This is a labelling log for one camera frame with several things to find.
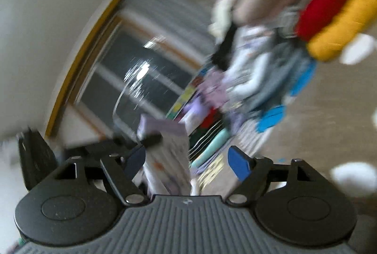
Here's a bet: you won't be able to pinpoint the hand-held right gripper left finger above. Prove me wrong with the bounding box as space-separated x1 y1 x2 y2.
44 146 149 205

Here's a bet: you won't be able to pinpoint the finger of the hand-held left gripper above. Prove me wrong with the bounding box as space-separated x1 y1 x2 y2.
66 133 163 158

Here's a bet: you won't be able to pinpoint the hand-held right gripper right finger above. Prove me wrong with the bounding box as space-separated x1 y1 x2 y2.
226 146 326 204

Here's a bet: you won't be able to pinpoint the white floral padded pants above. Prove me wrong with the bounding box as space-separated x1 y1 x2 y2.
137 114 204 196

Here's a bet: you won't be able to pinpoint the stack of colourful folded clothes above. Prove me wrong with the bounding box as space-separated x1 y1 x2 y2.
183 95 236 172

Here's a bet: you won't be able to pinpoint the stack of grey white clothes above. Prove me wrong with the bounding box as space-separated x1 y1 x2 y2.
218 27 317 113

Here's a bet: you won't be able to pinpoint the wooden framed window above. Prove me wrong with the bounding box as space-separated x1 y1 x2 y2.
44 0 217 139

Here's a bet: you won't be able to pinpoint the purple floral quilt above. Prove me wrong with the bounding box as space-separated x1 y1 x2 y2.
197 68 233 107

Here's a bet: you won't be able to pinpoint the brown cartoon printed blanket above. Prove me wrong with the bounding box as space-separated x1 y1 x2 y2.
188 33 377 207

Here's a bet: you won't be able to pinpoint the black garment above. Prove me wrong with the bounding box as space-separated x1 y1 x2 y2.
210 21 239 72

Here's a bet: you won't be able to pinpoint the grey curtain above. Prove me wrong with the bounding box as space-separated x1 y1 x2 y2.
118 0 218 72

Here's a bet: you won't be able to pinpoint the yellow folded garment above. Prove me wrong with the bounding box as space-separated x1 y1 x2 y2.
306 0 377 63

